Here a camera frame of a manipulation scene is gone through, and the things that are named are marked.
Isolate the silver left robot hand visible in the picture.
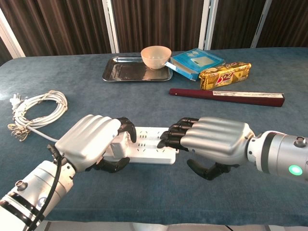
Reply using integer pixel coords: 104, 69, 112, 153
54, 114, 138, 174

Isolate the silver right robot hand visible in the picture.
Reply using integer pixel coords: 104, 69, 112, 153
156, 117, 256, 181

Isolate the white plug adapter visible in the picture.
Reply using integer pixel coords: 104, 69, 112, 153
110, 134, 132, 162

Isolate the white power strip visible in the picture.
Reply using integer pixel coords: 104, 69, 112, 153
102, 127, 177, 166

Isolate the dark red folded fan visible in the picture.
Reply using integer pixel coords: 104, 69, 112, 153
169, 88, 285, 108

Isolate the gold biscuit package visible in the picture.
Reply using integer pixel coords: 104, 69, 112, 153
198, 62, 252, 90

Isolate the blue velvet table cloth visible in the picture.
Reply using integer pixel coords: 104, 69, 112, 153
0, 47, 308, 227

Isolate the stainless steel tray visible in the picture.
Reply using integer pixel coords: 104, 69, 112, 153
102, 56, 173, 82

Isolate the blue cardboard box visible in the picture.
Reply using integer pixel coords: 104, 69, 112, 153
165, 48, 226, 81

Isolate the beige plastic bowl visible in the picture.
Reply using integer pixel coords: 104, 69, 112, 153
140, 46, 172, 71

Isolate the brown pleated curtain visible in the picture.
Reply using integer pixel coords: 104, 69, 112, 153
0, 0, 308, 66

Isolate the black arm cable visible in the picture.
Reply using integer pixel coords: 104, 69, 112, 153
26, 143, 68, 231

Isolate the white coiled power cable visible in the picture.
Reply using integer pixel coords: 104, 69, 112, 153
9, 90, 68, 143

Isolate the white frame post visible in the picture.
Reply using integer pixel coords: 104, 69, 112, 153
250, 0, 274, 49
0, 7, 26, 59
101, 0, 120, 54
198, 0, 218, 51

